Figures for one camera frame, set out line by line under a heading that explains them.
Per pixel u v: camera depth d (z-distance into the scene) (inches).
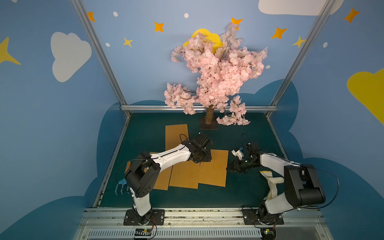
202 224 29.0
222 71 27.7
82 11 27.4
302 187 17.8
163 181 34.2
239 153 33.9
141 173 19.2
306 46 32.4
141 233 28.8
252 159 27.8
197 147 27.0
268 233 28.9
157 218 29.7
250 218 29.4
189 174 34.8
